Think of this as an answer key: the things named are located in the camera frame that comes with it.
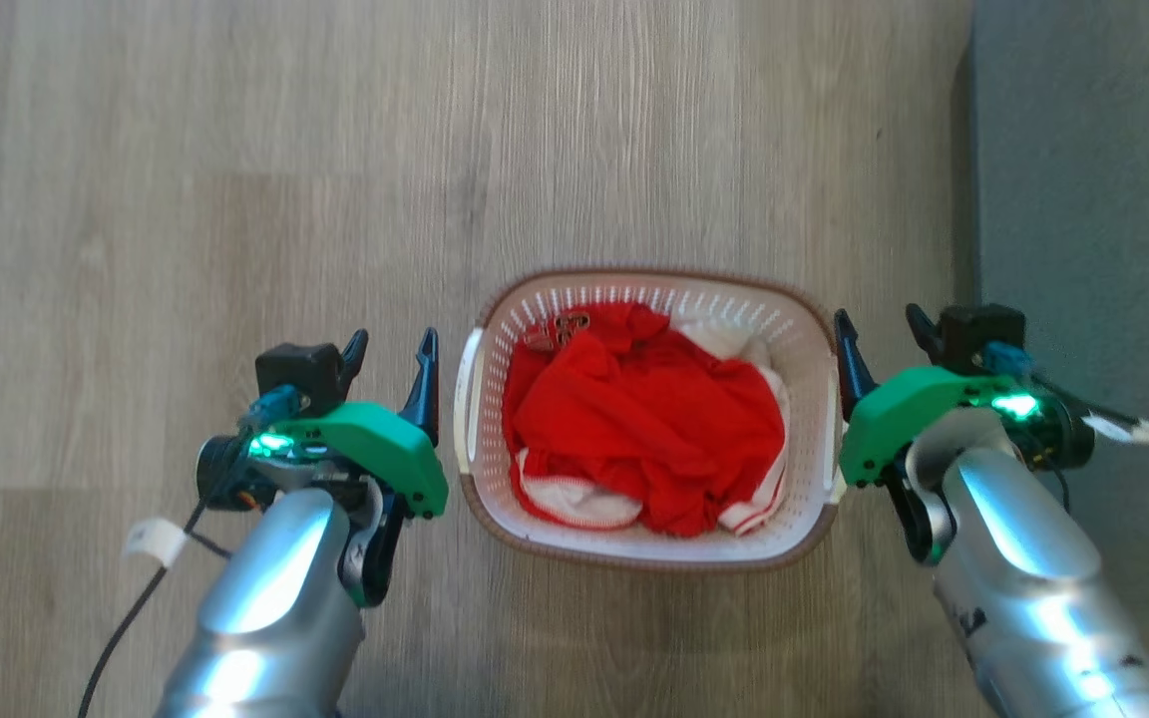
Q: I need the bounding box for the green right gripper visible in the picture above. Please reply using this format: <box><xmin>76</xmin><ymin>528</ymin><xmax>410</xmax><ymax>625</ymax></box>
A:
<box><xmin>833</xmin><ymin>303</ymin><xmax>1096</xmax><ymax>490</ymax></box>

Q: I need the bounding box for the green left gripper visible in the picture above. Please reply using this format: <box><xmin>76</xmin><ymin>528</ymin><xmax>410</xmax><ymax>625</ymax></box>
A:
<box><xmin>196</xmin><ymin>326</ymin><xmax>450</xmax><ymax>522</ymax></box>

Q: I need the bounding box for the white plastic laundry basket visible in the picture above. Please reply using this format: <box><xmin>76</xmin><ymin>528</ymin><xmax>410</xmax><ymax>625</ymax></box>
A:
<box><xmin>453</xmin><ymin>266</ymin><xmax>847</xmax><ymax>572</ymax></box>

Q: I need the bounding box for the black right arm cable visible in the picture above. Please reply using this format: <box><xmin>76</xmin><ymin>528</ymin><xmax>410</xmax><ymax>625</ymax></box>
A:
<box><xmin>981</xmin><ymin>342</ymin><xmax>1149</xmax><ymax>492</ymax></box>

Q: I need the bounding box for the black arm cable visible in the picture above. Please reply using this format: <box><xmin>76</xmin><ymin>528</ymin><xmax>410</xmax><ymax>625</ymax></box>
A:
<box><xmin>981</xmin><ymin>342</ymin><xmax>1149</xmax><ymax>492</ymax></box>
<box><xmin>78</xmin><ymin>385</ymin><xmax>298</xmax><ymax>718</ymax></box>

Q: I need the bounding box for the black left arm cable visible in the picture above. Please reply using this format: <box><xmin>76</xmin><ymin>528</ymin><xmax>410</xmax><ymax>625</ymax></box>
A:
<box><xmin>78</xmin><ymin>385</ymin><xmax>298</xmax><ymax>718</ymax></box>

